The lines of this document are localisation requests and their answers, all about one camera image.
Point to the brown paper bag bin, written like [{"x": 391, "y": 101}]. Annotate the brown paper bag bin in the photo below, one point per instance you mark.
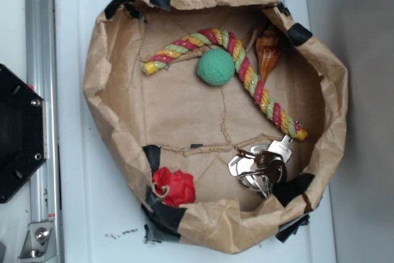
[{"x": 173, "y": 119}]

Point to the green foam ball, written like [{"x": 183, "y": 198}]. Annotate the green foam ball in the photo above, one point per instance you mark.
[{"x": 216, "y": 67}]

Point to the red crumpled paper ball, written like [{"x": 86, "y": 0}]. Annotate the red crumpled paper ball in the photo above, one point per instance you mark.
[{"x": 174, "y": 188}]

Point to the silver key bunch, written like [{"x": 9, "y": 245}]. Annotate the silver key bunch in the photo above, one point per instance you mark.
[{"x": 262, "y": 166}]

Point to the orange spiral seashell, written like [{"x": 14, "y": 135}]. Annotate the orange spiral seashell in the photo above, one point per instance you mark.
[{"x": 268, "y": 51}]

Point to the multicolored twisted rope toy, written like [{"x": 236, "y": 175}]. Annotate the multicolored twisted rope toy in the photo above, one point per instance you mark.
[{"x": 243, "y": 69}]

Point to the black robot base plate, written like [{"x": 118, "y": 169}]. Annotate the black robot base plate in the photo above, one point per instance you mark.
[{"x": 22, "y": 133}]

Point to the aluminium frame rail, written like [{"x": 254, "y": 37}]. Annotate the aluminium frame rail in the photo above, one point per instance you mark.
[{"x": 45, "y": 197}]

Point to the metal corner bracket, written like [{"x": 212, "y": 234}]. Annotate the metal corner bracket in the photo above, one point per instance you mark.
[{"x": 39, "y": 244}]

